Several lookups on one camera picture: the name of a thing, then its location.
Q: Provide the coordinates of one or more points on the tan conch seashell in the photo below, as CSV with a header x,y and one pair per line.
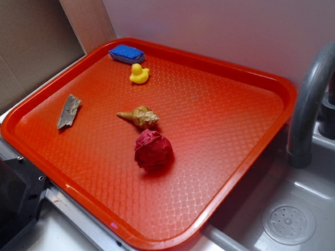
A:
x,y
143,117

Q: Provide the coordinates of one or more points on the yellow rubber duck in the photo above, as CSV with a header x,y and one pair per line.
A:
x,y
139,75

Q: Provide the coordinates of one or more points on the crumpled red paper ball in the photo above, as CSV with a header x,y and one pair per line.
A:
x,y
152,150

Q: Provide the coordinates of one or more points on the dark faucet knob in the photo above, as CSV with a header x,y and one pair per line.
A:
x,y
326,113

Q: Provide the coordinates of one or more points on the brown cardboard panel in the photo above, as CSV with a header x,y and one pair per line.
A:
x,y
41,38

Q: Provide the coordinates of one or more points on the orange plastic tray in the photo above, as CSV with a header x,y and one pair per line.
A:
x,y
219,118

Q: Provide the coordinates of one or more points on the grey toy sink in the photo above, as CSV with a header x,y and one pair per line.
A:
x,y
278,207

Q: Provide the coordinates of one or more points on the blue sponge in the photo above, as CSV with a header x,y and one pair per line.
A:
x,y
127,54

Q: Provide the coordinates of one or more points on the grey wood chip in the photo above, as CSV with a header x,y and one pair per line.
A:
x,y
69,112

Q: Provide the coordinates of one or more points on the grey toy faucet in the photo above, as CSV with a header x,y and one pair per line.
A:
x,y
307,107

